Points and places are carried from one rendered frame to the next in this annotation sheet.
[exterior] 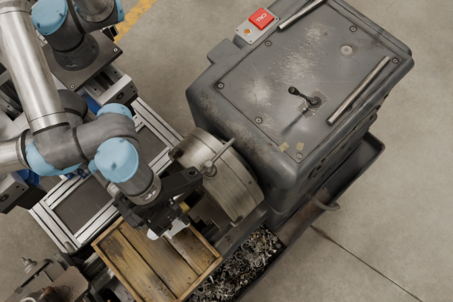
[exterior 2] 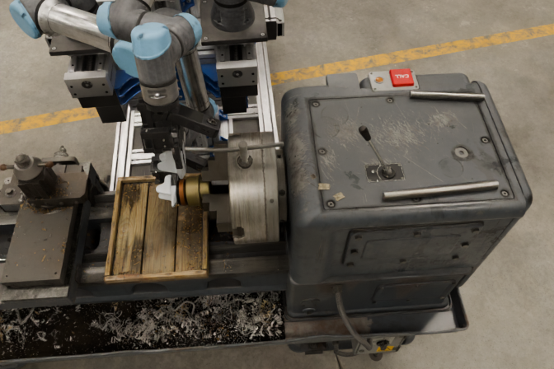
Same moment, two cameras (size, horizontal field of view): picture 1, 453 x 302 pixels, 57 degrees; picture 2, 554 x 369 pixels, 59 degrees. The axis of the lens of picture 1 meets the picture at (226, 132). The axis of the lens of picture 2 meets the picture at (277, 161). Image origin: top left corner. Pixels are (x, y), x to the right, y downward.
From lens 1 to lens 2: 0.45 m
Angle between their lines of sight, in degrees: 19
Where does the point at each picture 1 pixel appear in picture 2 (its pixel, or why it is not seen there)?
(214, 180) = (241, 171)
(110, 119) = (177, 20)
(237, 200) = (248, 207)
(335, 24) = (469, 125)
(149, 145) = not seen: hidden behind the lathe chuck
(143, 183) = (156, 77)
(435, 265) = not seen: outside the picture
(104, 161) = (138, 30)
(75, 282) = (77, 185)
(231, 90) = (321, 114)
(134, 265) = (133, 221)
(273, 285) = not seen: outside the picture
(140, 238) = (158, 204)
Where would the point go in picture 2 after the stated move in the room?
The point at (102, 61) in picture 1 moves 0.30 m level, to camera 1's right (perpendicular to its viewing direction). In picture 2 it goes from (244, 35) to (323, 69)
